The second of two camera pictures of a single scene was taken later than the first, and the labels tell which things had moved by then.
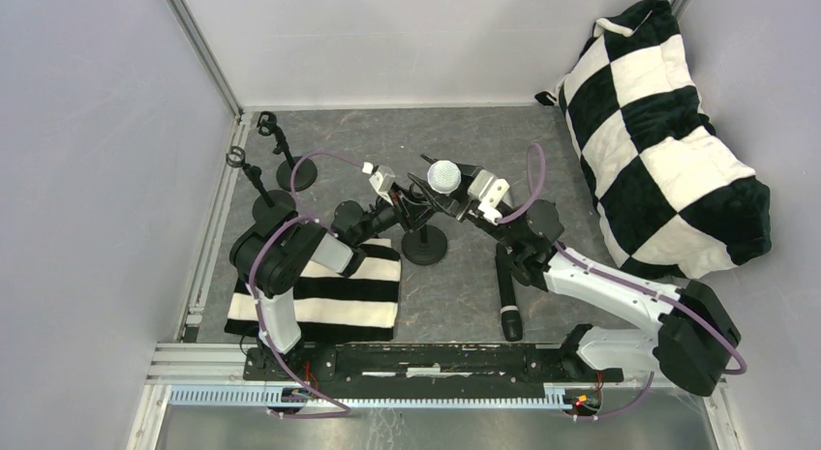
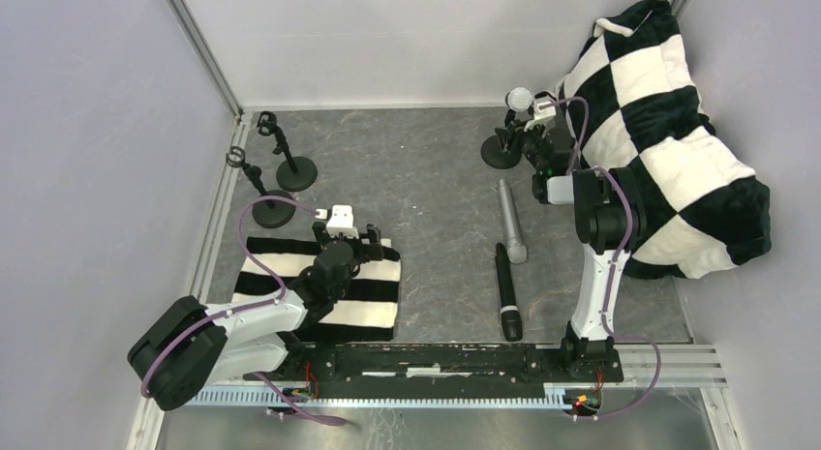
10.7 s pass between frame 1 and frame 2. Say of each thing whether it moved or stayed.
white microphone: moved
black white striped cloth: stayed
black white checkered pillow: stayed
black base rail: stayed
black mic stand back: stayed
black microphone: stayed
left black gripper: moved
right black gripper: moved
